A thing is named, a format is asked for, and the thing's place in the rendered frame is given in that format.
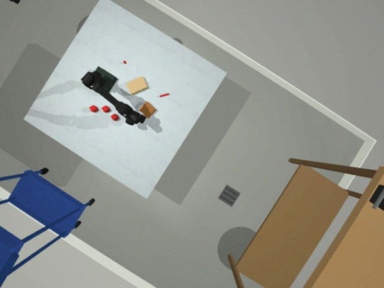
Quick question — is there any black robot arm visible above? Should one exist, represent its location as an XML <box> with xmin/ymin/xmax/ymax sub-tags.
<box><xmin>81</xmin><ymin>71</ymin><xmax>141</xmax><ymax>125</ymax></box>

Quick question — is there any small red block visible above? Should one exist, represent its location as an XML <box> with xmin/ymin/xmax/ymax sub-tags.
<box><xmin>111</xmin><ymin>114</ymin><xmax>119</xmax><ymax>121</ymax></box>
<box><xmin>102</xmin><ymin>105</ymin><xmax>111</xmax><ymax>113</ymax></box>
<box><xmin>89</xmin><ymin>105</ymin><xmax>98</xmax><ymax>112</ymax></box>

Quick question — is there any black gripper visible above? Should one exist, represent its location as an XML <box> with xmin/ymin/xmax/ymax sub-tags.
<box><xmin>134</xmin><ymin>111</ymin><xmax>146</xmax><ymax>123</ymax></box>

